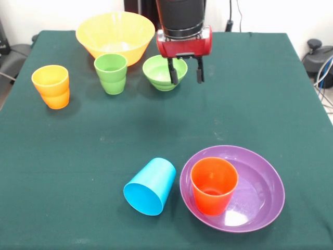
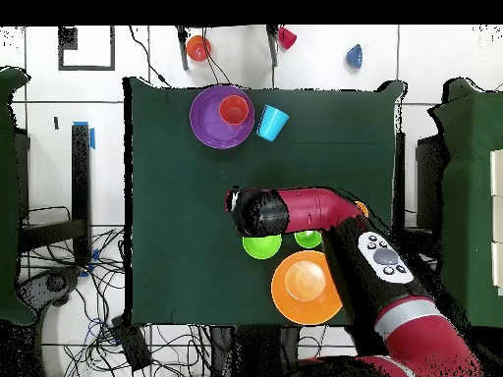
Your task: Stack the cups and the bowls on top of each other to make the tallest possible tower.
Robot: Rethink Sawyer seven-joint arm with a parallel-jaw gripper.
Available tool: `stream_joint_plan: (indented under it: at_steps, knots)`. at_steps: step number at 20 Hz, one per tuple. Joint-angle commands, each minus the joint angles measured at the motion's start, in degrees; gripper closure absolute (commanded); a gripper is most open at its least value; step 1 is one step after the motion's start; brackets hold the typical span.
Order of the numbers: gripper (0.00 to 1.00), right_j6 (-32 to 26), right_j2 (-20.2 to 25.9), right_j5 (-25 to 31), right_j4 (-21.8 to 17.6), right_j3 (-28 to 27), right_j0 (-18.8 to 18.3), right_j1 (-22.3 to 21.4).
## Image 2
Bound long black beam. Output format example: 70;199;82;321
71;123;92;266

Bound light blue cup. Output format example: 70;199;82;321
255;104;291;142

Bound thin black cable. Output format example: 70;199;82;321
128;26;172;88
201;27;234;87

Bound short black beam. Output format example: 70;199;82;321
19;218;85;252

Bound white boxes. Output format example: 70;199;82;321
488;148;503;296

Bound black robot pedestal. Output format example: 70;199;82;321
209;324;302;377

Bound orange cup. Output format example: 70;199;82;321
218;94;252;128

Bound green bowl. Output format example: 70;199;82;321
242;233;283;261

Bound thin black bar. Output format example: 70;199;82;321
394;131;407;237

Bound black square frame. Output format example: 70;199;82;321
57;26;116;72

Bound dark green tablecloth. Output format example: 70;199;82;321
123;76;408;328

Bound black stand leg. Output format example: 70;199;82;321
265;25;281;68
176;26;191;72

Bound orange bowl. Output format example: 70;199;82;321
185;34;213;63

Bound gray black machine base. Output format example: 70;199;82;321
17;265;84;311

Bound large yellow bowl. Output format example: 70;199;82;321
270;249;344;326

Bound green cloth side table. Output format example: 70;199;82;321
427;78;503;329
0;66;36;327

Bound red cup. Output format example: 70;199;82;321
277;26;299;51

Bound black power box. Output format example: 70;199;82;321
110;315;153;373

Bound purple bowl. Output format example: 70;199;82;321
189;84;256;151

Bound green cup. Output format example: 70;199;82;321
294;230;324;249

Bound blue bowl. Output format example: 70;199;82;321
345;42;364;71

